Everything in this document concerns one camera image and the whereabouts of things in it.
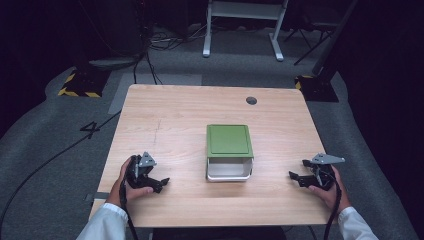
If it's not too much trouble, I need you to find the grey round stand base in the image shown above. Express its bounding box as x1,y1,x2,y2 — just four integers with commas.
87,55,143,72

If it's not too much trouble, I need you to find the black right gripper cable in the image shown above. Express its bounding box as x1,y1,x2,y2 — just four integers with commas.
323,178,343,240

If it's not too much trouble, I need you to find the bundle of black floor cables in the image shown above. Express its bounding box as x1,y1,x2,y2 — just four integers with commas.
132,24,209,86

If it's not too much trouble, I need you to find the person's right hand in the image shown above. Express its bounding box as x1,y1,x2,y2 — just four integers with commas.
307,165,352,215

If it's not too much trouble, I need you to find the white drawer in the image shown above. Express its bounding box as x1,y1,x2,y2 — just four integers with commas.
206,156,254,183

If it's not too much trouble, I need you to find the long black floor cable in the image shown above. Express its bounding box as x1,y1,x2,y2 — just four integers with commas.
0,110,122,236

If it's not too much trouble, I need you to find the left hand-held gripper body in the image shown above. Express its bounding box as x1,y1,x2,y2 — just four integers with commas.
126,151,158,190

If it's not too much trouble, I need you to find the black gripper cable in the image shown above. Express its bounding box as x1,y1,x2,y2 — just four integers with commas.
323,178,343,240
119,178,140,240

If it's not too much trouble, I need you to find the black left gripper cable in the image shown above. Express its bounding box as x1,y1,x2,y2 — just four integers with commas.
119,178,140,240

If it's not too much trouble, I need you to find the black folding stand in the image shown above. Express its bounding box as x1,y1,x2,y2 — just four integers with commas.
283,20,335,67

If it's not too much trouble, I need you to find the green lid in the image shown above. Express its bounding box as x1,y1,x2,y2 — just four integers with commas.
206,124,255,159

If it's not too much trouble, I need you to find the white desk frame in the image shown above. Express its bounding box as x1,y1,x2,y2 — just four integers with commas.
202,0,290,63

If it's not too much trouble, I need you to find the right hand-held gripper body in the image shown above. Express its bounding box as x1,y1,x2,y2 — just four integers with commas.
309,152,346,192

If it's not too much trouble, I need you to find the person's left hand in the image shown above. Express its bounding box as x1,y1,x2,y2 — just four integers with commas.
106,156,155,210

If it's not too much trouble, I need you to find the grey slanted stand pole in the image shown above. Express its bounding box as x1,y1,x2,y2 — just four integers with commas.
311,0,360,77

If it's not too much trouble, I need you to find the black yellow striped base plate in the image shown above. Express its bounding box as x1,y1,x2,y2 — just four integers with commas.
294,74,340,103
57,67,111,99

